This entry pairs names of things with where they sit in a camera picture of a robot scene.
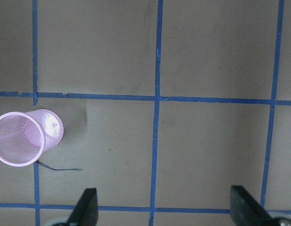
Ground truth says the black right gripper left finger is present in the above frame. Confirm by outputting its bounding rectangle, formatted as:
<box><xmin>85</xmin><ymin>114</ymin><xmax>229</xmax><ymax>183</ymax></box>
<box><xmin>67</xmin><ymin>188</ymin><xmax>99</xmax><ymax>226</ymax></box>

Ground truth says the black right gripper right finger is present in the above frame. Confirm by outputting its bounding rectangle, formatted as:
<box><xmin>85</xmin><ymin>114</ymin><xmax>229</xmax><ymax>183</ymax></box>
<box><xmin>230</xmin><ymin>186</ymin><xmax>272</xmax><ymax>226</ymax></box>

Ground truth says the pink mesh cup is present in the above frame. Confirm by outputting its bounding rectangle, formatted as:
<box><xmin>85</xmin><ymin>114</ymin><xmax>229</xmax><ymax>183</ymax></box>
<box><xmin>0</xmin><ymin>109</ymin><xmax>64</xmax><ymax>167</ymax></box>

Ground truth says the thin black thread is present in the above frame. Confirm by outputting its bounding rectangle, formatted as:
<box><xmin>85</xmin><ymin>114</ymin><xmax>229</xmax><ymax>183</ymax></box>
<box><xmin>35</xmin><ymin>160</ymin><xmax>83</xmax><ymax>171</ymax></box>

